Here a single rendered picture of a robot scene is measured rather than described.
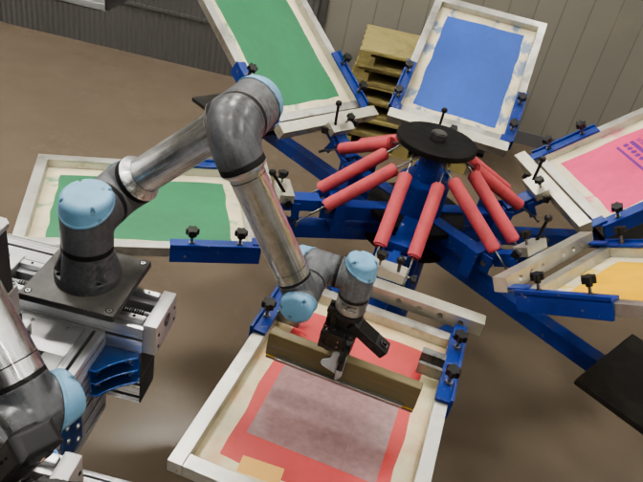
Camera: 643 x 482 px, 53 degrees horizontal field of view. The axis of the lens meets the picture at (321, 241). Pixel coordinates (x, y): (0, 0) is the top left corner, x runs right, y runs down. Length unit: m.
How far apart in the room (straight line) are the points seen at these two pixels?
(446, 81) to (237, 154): 2.21
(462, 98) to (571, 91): 3.08
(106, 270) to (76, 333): 0.17
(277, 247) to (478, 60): 2.31
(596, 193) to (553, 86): 3.44
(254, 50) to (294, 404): 1.75
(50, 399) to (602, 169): 2.50
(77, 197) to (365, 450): 0.92
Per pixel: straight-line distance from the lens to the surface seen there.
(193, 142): 1.41
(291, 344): 1.65
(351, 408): 1.78
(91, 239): 1.48
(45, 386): 0.90
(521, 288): 2.06
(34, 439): 0.64
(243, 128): 1.23
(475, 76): 3.37
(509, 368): 3.62
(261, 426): 1.69
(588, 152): 3.09
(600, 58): 6.23
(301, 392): 1.79
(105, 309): 1.52
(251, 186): 1.25
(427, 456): 1.70
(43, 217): 2.37
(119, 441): 2.86
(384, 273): 2.09
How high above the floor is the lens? 2.26
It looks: 34 degrees down
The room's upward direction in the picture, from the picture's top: 12 degrees clockwise
